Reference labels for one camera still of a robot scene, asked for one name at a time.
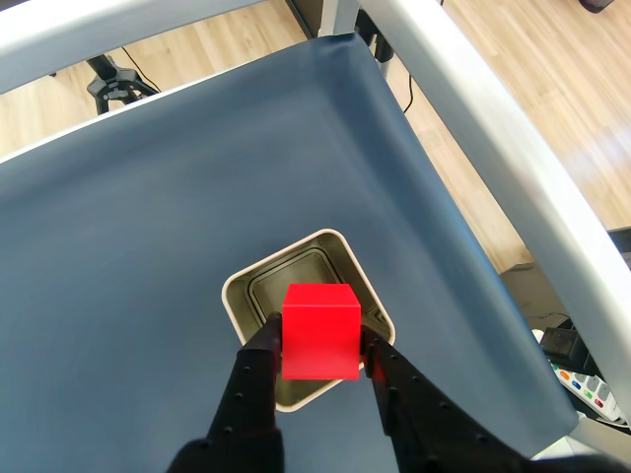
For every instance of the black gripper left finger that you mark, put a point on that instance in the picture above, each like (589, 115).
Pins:
(241, 409)

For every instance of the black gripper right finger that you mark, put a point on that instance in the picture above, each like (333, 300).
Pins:
(424, 424)

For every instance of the red cube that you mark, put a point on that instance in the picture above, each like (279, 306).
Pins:
(320, 335)

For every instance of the beige square container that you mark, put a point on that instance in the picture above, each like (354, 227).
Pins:
(305, 266)

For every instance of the black power adapter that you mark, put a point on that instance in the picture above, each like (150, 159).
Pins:
(558, 341)

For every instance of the white power strip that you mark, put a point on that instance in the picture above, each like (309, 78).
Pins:
(591, 389)

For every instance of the black tripod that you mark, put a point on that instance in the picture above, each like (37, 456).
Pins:
(116, 81)

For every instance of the black table leg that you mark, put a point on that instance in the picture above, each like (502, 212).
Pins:
(377, 34)

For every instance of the aluminium table guard rail frame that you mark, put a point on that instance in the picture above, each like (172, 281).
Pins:
(493, 98)

